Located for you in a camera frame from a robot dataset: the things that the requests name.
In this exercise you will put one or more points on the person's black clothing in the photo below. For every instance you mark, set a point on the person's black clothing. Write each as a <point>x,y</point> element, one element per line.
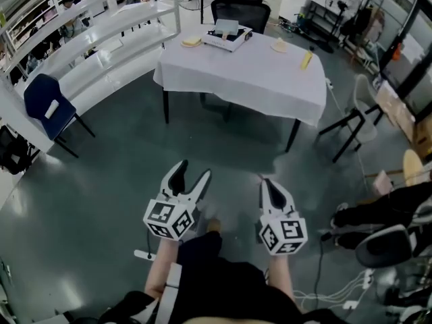
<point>222,282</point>

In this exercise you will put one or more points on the small white roll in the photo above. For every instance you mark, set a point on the small white roll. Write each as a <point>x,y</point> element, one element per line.
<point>51,109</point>

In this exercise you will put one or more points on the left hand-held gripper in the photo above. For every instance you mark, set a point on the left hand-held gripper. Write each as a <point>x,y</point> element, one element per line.
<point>168,216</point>

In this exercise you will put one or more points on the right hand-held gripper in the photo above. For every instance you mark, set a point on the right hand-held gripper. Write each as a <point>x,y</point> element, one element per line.
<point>283,233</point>

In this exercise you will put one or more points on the yellow bottle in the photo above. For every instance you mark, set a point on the yellow bottle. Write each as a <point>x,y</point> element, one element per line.
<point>306,61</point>

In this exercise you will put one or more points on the black backpack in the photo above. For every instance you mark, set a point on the black backpack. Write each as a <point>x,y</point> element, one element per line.
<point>13,154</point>

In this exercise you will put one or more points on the dark blue chair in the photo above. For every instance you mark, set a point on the dark blue chair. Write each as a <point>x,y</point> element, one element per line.
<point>44,100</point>

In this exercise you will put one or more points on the person's tan shoe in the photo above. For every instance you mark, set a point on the person's tan shoe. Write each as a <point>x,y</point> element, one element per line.
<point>213,224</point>

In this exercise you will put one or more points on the cardboard boxes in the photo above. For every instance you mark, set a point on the cardboard boxes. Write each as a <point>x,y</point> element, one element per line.
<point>396,110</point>

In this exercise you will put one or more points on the round wooden stool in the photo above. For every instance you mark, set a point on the round wooden stool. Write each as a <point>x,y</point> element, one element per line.
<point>413,165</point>

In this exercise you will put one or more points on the person's left forearm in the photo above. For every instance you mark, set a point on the person's left forearm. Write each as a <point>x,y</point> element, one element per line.
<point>162,268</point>

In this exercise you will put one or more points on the plate with pale food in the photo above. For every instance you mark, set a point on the plate with pale food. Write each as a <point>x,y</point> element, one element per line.
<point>279,45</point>

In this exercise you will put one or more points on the square grey frying pan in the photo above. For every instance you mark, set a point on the square grey frying pan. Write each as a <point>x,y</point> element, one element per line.
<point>227,26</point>

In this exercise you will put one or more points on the table with white tablecloth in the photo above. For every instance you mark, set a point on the table with white tablecloth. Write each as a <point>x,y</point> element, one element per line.
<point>249,76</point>

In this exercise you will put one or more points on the grey office chair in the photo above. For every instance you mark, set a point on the grey office chair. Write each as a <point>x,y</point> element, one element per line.
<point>384,246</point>

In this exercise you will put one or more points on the white portable stove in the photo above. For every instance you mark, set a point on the white portable stove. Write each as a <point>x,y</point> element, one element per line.
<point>222,44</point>

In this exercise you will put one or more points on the white shelving unit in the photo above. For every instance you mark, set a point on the white shelving unit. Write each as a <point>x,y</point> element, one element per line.
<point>101,46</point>

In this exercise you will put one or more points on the white chair with black legs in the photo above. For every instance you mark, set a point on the white chair with black legs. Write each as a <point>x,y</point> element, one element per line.
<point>362,113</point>

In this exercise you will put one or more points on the white power strip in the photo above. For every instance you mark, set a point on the white power strip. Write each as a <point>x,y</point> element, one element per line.
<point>145,254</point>

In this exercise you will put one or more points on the black mesh office chair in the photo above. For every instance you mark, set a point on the black mesh office chair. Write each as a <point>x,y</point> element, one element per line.
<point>241,12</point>

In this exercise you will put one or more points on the pink box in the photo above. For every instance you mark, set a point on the pink box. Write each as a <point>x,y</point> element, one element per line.
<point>383,182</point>

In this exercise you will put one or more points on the person's right forearm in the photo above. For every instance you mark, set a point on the person's right forearm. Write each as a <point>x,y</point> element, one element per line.
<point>280,275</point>

